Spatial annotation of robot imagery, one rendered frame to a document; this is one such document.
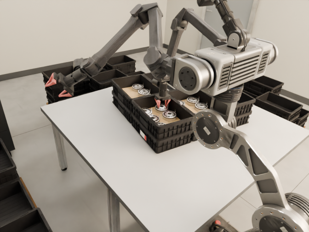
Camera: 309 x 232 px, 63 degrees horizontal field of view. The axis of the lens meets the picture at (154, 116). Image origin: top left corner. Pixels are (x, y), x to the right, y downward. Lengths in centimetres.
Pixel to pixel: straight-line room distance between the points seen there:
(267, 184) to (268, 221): 16
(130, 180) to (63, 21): 372
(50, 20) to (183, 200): 392
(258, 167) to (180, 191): 52
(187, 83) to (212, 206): 77
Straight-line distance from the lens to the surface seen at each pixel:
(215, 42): 147
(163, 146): 171
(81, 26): 500
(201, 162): 173
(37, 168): 279
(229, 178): 167
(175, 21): 166
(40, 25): 473
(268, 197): 122
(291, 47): 456
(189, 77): 95
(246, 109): 212
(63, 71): 344
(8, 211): 199
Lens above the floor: 183
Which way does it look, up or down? 32 degrees down
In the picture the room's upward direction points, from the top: 4 degrees clockwise
